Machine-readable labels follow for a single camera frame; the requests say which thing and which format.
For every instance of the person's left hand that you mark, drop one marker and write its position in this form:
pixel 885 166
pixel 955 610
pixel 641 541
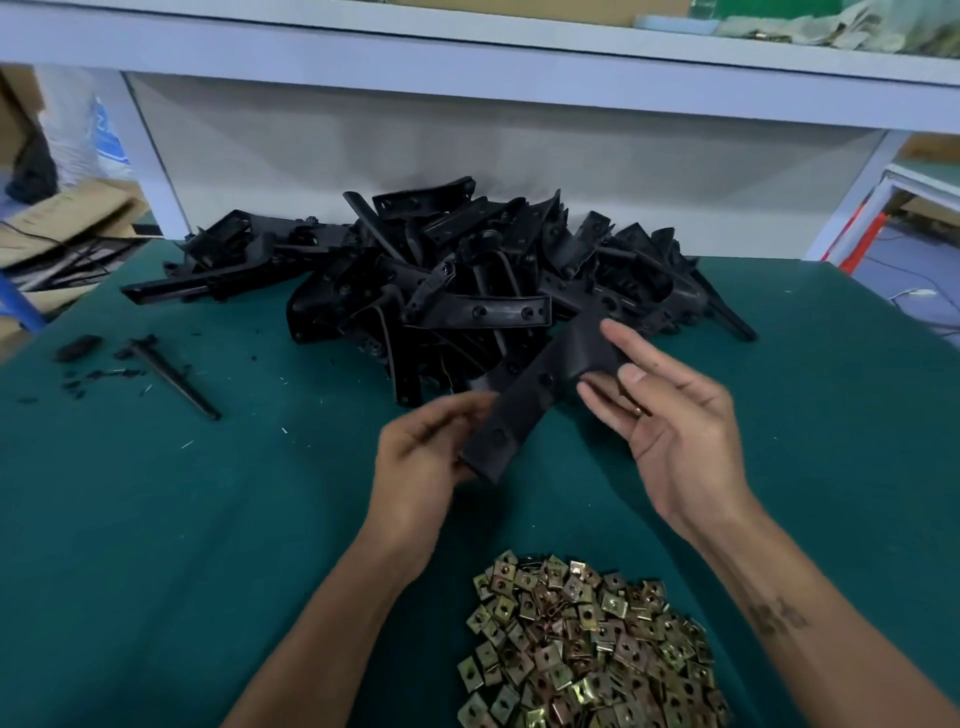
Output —
pixel 420 480

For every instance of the person's right hand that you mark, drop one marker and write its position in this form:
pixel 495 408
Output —
pixel 690 443

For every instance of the pile of black plastic brackets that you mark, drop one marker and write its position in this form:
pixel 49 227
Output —
pixel 435 270

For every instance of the pile of brass clip nuts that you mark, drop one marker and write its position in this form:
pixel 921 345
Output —
pixel 593 645

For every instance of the person's left forearm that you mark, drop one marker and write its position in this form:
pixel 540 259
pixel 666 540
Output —
pixel 323 653

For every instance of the person's right forearm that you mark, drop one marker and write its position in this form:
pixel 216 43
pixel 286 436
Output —
pixel 825 615

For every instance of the green table cloth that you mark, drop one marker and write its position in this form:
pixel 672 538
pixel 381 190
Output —
pixel 180 555

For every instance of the thin black plastic strip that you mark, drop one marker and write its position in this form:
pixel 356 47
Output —
pixel 173 378

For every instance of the small black plastic scrap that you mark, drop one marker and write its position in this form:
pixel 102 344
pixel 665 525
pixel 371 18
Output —
pixel 78 348

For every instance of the white shelf beam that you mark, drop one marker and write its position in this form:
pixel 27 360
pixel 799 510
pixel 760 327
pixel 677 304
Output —
pixel 450 60

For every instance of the brown cardboard piece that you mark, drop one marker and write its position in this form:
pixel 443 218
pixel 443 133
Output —
pixel 60 225

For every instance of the white crumpled plastic bag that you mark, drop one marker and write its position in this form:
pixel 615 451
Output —
pixel 885 23

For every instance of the white printed sack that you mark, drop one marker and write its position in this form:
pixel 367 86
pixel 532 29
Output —
pixel 83 128

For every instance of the black bag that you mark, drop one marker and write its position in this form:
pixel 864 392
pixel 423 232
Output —
pixel 33 168

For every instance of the white metal rack frame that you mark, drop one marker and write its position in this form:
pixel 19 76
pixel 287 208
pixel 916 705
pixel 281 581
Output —
pixel 863 188

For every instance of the white metal post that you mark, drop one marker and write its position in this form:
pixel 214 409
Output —
pixel 143 150

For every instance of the blue metal frame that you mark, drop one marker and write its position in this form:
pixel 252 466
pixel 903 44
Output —
pixel 18 300

